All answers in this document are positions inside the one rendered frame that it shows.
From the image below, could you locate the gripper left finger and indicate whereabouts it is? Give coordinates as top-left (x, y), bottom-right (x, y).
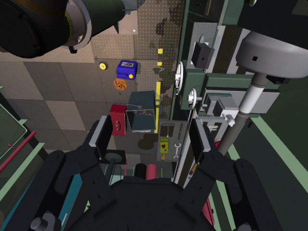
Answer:
top-left (7, 115), bottom-right (116, 231)

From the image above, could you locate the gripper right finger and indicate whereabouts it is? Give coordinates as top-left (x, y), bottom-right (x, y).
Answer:
top-left (178, 117), bottom-right (284, 231)

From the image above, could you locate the grey tool tray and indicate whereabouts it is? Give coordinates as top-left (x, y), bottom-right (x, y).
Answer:
top-left (156, 120), bottom-right (190, 162)

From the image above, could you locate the black square tool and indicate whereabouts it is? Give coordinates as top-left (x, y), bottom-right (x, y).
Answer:
top-left (160, 122), bottom-right (176, 138)

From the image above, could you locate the grey toolpost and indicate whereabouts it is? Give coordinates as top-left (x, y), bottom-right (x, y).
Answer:
top-left (207, 95), bottom-right (239, 119)

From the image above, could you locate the green lathe carriage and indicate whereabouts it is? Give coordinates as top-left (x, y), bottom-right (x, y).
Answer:
top-left (180, 69), bottom-right (281, 121)

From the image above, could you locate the black tool holder block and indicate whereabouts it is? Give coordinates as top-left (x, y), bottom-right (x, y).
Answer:
top-left (193, 35), bottom-right (215, 69)

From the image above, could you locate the green lathe body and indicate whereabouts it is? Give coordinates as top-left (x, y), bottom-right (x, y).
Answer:
top-left (168, 0), bottom-right (308, 231)

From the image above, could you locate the grey lathe chuck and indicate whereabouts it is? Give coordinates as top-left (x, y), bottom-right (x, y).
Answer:
top-left (235, 30), bottom-right (308, 79)

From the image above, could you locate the grey holder tray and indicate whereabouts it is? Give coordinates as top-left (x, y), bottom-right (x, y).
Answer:
top-left (187, 22), bottom-right (218, 71)

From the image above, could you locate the white spanner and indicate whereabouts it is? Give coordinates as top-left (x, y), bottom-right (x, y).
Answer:
top-left (173, 142), bottom-right (181, 160)

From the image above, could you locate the red toolbox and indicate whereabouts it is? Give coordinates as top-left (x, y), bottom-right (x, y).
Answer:
top-left (108, 103), bottom-right (127, 137)

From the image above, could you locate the yellow-green box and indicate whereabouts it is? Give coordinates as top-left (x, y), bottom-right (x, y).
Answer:
top-left (159, 137), bottom-right (169, 161)

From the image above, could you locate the small white handwheel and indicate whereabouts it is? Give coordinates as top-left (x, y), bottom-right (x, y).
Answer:
top-left (188, 88), bottom-right (205, 107)

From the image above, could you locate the dark blue open case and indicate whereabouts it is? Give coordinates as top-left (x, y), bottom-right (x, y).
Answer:
top-left (125, 90), bottom-right (157, 134)

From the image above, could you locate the black roll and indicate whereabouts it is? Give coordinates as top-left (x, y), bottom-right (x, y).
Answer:
top-left (134, 163), bottom-right (148, 180)

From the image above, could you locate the pink roll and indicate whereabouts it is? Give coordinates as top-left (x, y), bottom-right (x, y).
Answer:
top-left (146, 164), bottom-right (157, 181)

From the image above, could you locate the orange slotted disc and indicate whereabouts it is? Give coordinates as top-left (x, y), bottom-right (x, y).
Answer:
top-left (113, 77), bottom-right (127, 92)

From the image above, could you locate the teal panel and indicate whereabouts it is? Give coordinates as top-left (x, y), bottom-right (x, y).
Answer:
top-left (57, 172), bottom-right (83, 227)

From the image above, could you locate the grey and white workpiece bar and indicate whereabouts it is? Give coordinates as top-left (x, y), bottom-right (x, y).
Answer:
top-left (218, 73), bottom-right (268, 155)

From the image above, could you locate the large white handwheel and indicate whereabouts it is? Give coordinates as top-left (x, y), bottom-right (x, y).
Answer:
top-left (175, 61), bottom-right (185, 91)

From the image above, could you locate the crimson canister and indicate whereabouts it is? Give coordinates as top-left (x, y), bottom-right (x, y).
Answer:
top-left (202, 199), bottom-right (215, 227)

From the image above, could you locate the blue box with yellow knob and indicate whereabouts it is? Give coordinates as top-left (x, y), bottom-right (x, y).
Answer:
top-left (116, 60), bottom-right (139, 80)

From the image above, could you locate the black square base plate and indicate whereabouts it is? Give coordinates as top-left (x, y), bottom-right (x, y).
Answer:
top-left (104, 149), bottom-right (127, 165)

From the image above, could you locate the pink wall pipe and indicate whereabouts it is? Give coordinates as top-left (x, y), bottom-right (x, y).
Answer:
top-left (0, 130), bottom-right (37, 174)

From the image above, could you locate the green wall panel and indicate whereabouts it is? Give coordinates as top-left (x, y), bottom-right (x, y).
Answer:
top-left (0, 86), bottom-right (46, 174)

